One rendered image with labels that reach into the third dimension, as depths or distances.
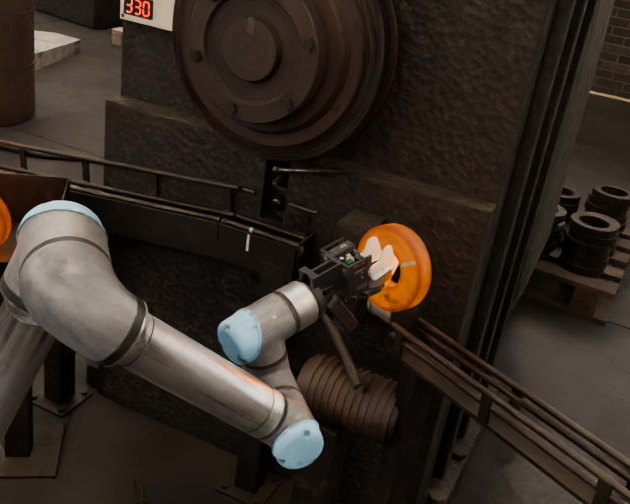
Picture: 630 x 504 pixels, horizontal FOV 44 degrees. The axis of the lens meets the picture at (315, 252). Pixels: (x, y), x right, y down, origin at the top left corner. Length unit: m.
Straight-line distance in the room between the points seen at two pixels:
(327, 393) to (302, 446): 0.46
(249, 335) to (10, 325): 0.33
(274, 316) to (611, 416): 1.73
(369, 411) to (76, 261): 0.78
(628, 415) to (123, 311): 2.08
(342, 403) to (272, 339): 0.42
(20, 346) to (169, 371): 0.22
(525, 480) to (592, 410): 0.49
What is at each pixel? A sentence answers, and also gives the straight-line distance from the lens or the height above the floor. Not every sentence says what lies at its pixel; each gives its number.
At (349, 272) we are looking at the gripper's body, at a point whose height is 0.87.
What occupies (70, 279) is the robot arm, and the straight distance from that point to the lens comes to 0.98.
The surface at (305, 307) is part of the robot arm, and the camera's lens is 1.23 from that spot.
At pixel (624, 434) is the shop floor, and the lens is 2.70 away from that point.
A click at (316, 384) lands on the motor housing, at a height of 0.51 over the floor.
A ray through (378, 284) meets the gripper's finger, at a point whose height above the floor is 0.83.
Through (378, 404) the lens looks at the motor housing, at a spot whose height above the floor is 0.51.
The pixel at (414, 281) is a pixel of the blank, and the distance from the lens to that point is 1.35.
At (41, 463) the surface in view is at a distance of 2.16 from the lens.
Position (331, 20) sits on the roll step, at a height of 1.19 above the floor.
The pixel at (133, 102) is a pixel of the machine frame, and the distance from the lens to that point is 1.98.
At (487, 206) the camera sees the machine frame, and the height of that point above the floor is 0.87.
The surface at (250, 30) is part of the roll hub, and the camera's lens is 1.51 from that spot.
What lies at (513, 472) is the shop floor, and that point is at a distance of 2.37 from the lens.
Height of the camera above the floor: 1.43
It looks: 26 degrees down
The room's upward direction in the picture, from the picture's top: 9 degrees clockwise
